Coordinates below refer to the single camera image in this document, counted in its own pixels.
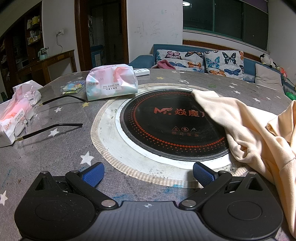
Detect white remote control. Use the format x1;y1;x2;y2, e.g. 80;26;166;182
134;68;150;77

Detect light green kettle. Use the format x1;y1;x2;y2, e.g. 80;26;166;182
38;46;50;61

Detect wooden side table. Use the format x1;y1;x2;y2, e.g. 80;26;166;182
15;49;77;86

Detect pink cloth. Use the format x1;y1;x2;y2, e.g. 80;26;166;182
151;59;176;70

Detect pastel tissue pack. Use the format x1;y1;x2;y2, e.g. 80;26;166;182
85;64;138;102

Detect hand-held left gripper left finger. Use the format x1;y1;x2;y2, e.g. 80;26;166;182
28;162;119;211

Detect black-armed eyeglasses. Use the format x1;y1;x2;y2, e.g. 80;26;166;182
13;95;86;144

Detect white charger cable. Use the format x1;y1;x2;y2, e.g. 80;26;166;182
55;35;63;54

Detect green-framed window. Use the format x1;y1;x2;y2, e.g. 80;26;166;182
182;0;270;50

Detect opened pink tissue pack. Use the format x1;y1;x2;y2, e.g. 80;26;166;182
0;80;43;148

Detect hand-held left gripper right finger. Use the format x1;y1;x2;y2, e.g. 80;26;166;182
179;162;270;210

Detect black and white plush toy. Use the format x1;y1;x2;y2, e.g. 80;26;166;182
259;54;277;69

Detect cream garment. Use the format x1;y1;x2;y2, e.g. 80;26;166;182
191;89;296;239

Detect grey star-printed table cover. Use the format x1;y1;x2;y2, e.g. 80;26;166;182
0;68;296;241

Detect dark wooden shelf cabinet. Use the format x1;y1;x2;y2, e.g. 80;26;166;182
0;0;44;102

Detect round black induction cooktop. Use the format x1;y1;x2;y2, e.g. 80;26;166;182
115;86;234;171

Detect brown wooden door frame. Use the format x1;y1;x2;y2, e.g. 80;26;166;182
74;0;129;72

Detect colourful plush toys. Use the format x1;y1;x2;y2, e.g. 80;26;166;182
276;66;288;78

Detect blue corner sofa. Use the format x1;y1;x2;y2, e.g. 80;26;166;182
128;44;296;101

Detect butterfly print cushion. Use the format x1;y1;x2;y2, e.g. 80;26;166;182
155;49;205;72
203;50;245;81

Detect plain grey cushion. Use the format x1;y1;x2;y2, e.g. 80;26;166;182
254;63;284;91

